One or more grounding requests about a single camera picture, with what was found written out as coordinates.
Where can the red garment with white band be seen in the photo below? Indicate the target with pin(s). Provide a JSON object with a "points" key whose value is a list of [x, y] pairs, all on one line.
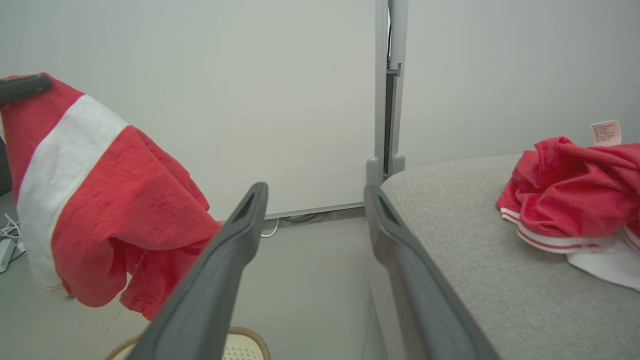
{"points": [[125, 200]]}

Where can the red garment with striped trim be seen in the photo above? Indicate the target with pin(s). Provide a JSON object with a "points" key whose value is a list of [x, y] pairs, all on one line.
{"points": [[565, 195]]}

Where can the beige plastic laundry basket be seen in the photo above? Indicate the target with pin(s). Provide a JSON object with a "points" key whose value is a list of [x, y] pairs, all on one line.
{"points": [[247, 347]]}

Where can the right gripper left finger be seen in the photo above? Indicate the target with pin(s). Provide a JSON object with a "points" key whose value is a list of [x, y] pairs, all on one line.
{"points": [[200, 295]]}

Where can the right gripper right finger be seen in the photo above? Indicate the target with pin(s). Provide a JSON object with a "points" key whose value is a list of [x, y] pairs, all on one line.
{"points": [[420, 300]]}

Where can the grey metal partition post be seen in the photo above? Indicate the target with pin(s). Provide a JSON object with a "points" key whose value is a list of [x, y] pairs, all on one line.
{"points": [[382, 100]]}

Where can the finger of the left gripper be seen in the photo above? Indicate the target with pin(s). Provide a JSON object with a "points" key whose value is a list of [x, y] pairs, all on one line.
{"points": [[25, 88]]}

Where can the white power strip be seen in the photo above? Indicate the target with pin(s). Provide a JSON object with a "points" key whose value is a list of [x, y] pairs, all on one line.
{"points": [[5, 254]]}

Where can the grey partition base rail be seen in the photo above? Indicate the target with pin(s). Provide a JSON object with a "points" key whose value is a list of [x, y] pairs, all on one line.
{"points": [[320, 209]]}

